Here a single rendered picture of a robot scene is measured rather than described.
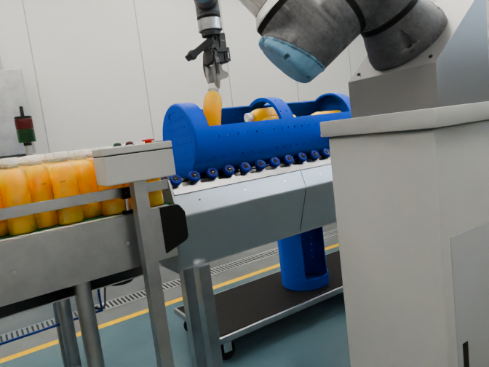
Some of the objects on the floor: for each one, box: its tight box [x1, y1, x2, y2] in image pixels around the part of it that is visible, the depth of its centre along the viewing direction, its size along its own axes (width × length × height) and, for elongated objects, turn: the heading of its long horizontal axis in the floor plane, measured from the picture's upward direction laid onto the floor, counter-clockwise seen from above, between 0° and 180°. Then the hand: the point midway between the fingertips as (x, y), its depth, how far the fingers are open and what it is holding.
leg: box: [179, 267, 207, 367], centre depth 171 cm, size 6×6×63 cm
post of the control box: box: [129, 180, 175, 367], centre depth 124 cm, size 4×4×100 cm
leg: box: [194, 263, 223, 367], centre depth 160 cm, size 6×6×63 cm
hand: (213, 86), depth 159 cm, fingers closed on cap, 4 cm apart
